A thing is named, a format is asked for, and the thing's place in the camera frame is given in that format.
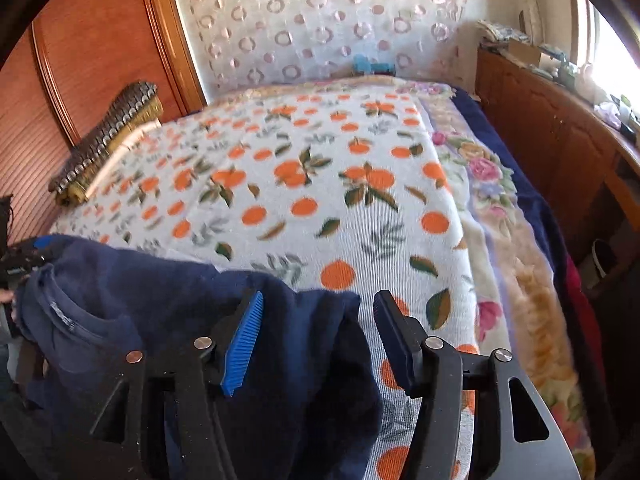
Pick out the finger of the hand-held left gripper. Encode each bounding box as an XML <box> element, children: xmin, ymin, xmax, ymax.
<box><xmin>15</xmin><ymin>235</ymin><xmax>53</xmax><ymax>271</ymax></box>

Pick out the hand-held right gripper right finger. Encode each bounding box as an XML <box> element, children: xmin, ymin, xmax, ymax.
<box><xmin>372</xmin><ymin>290</ymin><xmax>583</xmax><ymax>480</ymax></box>

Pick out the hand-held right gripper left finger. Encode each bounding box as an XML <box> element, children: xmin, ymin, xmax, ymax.
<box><xmin>87</xmin><ymin>290</ymin><xmax>266</xmax><ymax>480</ymax></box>

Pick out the navy printed t-shirt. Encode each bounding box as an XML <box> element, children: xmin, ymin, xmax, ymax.
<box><xmin>15</xmin><ymin>234</ymin><xmax>386</xmax><ymax>480</ymax></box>

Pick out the orange-fruit print bed sheet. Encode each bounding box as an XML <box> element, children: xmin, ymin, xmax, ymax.
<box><xmin>50</xmin><ymin>87</ymin><xmax>501</xmax><ymax>480</ymax></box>

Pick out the red cloth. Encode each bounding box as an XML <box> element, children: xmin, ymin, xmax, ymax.
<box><xmin>565</xmin><ymin>255</ymin><xmax>606</xmax><ymax>361</ymax></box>

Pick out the floral blanket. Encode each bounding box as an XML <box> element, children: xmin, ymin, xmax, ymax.
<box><xmin>250</xmin><ymin>77</ymin><xmax>596</xmax><ymax>480</ymax></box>

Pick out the wooden slatted wardrobe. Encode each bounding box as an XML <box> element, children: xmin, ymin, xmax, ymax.
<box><xmin>0</xmin><ymin>0</ymin><xmax>208</xmax><ymax>241</ymax></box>

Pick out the navy blanket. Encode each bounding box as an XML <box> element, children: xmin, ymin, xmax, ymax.
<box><xmin>452</xmin><ymin>87</ymin><xmax>576</xmax><ymax>271</ymax></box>

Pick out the waste bin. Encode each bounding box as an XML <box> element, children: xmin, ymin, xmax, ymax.
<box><xmin>592</xmin><ymin>237</ymin><xmax>618</xmax><ymax>291</ymax></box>

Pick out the wooden window cabinet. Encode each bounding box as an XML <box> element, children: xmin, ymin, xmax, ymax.
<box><xmin>472</xmin><ymin>47</ymin><xmax>640</xmax><ymax>281</ymax></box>

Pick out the white tissue pack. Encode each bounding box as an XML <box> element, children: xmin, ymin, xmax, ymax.
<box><xmin>597</xmin><ymin>102</ymin><xmax>623</xmax><ymax>126</ymax></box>

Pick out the cardboard box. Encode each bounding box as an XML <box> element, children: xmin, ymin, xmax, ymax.
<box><xmin>507</xmin><ymin>39</ymin><xmax>543</xmax><ymax>68</ymax></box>

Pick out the pale plastic bottle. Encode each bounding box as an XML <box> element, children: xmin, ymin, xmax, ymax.
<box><xmin>574</xmin><ymin>62</ymin><xmax>598</xmax><ymax>96</ymax></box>

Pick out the stack of folded cloths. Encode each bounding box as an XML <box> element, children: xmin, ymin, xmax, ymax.
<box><xmin>477</xmin><ymin>19</ymin><xmax>531</xmax><ymax>46</ymax></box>

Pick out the circle-patterned sheer curtain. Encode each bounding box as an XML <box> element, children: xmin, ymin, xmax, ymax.
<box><xmin>167</xmin><ymin>0</ymin><xmax>476</xmax><ymax>98</ymax></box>

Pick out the wooden framed window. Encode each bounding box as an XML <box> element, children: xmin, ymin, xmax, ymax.
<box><xmin>570</xmin><ymin>0</ymin><xmax>640</xmax><ymax>86</ymax></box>

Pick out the dark ring-patterned pillow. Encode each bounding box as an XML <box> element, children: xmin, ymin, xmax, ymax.
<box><xmin>48</xmin><ymin>80</ymin><xmax>163</xmax><ymax>207</ymax></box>

